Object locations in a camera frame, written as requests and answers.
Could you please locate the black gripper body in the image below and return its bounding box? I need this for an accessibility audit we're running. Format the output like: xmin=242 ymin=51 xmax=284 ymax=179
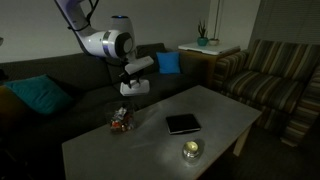
xmin=119 ymin=71 xmax=143 ymax=84

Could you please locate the white rectangular lid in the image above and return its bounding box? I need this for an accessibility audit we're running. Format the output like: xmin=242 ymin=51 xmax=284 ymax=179
xmin=120 ymin=79 xmax=150 ymax=96

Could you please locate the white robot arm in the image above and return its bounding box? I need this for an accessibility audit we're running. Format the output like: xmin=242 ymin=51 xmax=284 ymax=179
xmin=54 ymin=0 xmax=135 ymax=67

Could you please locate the clear plastic container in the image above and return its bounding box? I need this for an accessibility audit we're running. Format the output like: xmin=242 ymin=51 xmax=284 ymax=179
xmin=105 ymin=101 xmax=136 ymax=133

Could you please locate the blue cushion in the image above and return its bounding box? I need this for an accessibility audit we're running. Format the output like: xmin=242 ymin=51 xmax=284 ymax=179
xmin=156 ymin=52 xmax=180 ymax=74

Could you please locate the black notebook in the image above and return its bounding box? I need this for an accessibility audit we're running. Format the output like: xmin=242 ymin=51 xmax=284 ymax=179
xmin=166 ymin=114 xmax=201 ymax=135

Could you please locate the wooden side table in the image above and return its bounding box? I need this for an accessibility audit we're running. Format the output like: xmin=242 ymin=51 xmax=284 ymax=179
xmin=178 ymin=43 xmax=241 ymax=87

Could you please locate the teal plant pot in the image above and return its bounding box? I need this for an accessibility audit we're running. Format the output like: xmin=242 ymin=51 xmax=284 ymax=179
xmin=197 ymin=37 xmax=209 ymax=46

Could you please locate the teal cushion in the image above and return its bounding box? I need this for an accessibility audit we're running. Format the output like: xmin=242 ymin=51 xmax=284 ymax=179
xmin=4 ymin=75 xmax=73 ymax=115

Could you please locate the dark grey sofa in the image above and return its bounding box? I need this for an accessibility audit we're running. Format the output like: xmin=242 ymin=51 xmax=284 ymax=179
xmin=0 ymin=42 xmax=214 ymax=180

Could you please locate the striped armchair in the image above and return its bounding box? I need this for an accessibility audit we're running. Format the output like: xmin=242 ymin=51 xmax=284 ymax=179
xmin=212 ymin=39 xmax=320 ymax=147

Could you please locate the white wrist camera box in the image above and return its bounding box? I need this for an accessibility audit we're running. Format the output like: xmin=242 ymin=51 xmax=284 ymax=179
xmin=125 ymin=56 xmax=154 ymax=75

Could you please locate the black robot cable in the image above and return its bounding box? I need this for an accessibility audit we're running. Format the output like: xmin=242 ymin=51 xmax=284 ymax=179
xmin=68 ymin=0 xmax=100 ymax=32

